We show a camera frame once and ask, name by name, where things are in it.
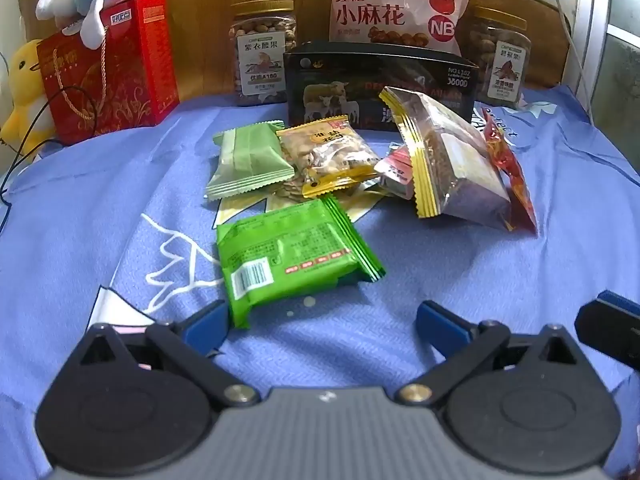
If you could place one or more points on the pink snack bag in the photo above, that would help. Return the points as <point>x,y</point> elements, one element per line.
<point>380,10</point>

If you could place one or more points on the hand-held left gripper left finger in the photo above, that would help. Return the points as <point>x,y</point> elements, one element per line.
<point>205,320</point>

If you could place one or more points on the clear gold-edged snack packet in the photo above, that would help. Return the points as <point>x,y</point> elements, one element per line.
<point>450,160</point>

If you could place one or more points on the light green snack packet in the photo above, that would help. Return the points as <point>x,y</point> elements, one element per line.
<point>245,160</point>

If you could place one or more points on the wooden headboard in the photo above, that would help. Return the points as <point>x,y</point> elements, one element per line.
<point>200,35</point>

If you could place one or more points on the blue printed cloth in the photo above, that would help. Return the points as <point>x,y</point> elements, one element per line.
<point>450,270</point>

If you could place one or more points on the white furniture panel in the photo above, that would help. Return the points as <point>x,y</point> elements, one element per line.
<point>590,10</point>

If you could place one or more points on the red gift bag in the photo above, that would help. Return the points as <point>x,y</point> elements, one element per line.
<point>75,90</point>

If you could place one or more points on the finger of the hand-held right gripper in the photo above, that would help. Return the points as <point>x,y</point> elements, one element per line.
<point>620,302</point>

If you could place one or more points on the gold-lid nut jar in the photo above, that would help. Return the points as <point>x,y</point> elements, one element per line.
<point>505,70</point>
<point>260,60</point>

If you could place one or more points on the red snack packet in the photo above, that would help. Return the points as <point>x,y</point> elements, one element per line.
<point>515,185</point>

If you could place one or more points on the yellow peanut packet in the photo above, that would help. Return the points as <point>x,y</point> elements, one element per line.
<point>325,150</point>

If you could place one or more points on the bright green snack packet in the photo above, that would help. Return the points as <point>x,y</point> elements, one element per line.
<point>290,250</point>

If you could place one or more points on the yellow plush duck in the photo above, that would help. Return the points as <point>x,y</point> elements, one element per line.
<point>25,85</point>

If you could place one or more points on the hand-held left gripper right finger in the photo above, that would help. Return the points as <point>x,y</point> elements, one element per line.
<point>440,320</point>

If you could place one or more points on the small red-white snack packet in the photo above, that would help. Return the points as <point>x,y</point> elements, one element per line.
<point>397,170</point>

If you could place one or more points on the black cardboard box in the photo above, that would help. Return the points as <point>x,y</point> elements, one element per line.
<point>350,65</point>

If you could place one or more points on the red box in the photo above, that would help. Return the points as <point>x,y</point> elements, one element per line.
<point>160,60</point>

